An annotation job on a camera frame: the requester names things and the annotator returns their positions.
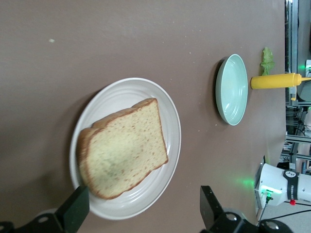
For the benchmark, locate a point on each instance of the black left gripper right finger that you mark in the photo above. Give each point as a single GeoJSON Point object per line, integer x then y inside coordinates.
{"type": "Point", "coordinates": [209, 208]}

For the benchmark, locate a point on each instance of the beige plate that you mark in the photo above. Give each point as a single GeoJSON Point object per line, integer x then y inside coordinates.
{"type": "Point", "coordinates": [155, 184]}

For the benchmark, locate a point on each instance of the green lettuce leaf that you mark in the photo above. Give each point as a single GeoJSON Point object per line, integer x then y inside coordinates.
{"type": "Point", "coordinates": [267, 60]}

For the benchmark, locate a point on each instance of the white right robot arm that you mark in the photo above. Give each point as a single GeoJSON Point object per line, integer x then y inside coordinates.
{"type": "Point", "coordinates": [272, 179]}

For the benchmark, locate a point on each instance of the toasted bread slice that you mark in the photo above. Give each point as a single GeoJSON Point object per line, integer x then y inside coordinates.
{"type": "Point", "coordinates": [126, 150]}

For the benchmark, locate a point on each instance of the yellow squeeze bottle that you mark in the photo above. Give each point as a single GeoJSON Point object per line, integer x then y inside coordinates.
{"type": "Point", "coordinates": [272, 82]}

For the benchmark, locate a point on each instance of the aluminium frame structure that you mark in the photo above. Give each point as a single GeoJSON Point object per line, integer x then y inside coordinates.
{"type": "Point", "coordinates": [289, 24]}

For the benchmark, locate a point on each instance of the mint green plate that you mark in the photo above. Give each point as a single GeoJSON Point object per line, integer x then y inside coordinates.
{"type": "Point", "coordinates": [233, 92]}

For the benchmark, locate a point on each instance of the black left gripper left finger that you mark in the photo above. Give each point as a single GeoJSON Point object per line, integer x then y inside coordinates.
{"type": "Point", "coordinates": [77, 206]}

